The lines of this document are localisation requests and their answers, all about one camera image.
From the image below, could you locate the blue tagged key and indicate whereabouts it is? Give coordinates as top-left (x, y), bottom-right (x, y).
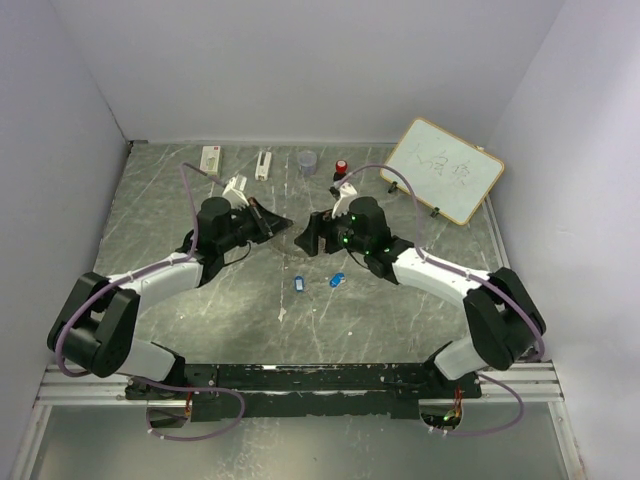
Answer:
top-left (293, 275), bottom-right (310, 296)
top-left (328, 272), bottom-right (346, 288)

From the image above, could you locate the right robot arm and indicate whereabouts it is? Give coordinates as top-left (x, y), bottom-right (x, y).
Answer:
top-left (294, 197), bottom-right (546, 398)

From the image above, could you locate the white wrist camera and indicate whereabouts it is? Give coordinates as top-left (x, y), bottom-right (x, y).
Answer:
top-left (331, 182), bottom-right (358, 219)
top-left (222, 175), bottom-right (249, 209)

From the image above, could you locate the green white staple box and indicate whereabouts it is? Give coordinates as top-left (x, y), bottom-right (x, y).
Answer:
top-left (199, 145), bottom-right (222, 175)

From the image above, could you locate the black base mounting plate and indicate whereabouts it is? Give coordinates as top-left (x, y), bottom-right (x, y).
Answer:
top-left (125, 363), bottom-right (482, 422)

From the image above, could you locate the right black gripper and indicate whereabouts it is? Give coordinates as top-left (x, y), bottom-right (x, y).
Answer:
top-left (295, 202), bottom-right (370, 257)

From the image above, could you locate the clear cup of paperclips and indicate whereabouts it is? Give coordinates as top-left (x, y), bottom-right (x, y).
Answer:
top-left (297, 150), bottom-right (318, 177)

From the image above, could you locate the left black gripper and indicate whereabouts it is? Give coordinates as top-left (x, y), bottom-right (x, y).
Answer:
top-left (219, 197), bottom-right (294, 253)

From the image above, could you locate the white stapler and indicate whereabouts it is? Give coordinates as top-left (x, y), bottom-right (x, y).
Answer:
top-left (254, 150), bottom-right (272, 181)

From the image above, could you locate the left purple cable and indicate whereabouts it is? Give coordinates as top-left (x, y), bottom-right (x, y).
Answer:
top-left (54, 162), bottom-right (247, 442)

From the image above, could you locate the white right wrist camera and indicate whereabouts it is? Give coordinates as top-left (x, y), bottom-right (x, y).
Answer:
top-left (331, 182), bottom-right (358, 219)

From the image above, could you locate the aluminium rail frame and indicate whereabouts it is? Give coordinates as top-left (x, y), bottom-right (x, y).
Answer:
top-left (12, 197), bottom-right (584, 479)

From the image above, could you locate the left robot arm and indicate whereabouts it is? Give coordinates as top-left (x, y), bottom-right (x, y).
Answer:
top-left (47, 197), bottom-right (293, 399)

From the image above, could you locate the yellow framed whiteboard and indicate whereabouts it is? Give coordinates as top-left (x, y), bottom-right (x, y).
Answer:
top-left (380, 118), bottom-right (505, 225)

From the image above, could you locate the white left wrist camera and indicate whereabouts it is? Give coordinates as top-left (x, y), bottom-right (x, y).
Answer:
top-left (222, 175), bottom-right (249, 209)

